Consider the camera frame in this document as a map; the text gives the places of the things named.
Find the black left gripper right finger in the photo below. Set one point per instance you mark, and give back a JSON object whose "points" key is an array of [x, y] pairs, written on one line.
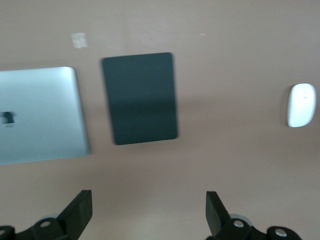
{"points": [[217, 217]]}

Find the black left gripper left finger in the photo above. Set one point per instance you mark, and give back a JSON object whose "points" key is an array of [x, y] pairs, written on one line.
{"points": [[75, 215]]}

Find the white computer mouse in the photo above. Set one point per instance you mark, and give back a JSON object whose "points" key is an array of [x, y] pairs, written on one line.
{"points": [[301, 106]]}

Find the black mouse pad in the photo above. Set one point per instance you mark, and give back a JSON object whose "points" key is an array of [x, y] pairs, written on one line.
{"points": [[141, 98]]}

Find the silver closed laptop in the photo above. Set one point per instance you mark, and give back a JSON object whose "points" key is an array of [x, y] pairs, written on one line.
{"points": [[40, 112]]}

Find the clear tape piece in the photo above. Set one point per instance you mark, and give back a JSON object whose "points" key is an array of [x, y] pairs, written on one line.
{"points": [[79, 40]]}

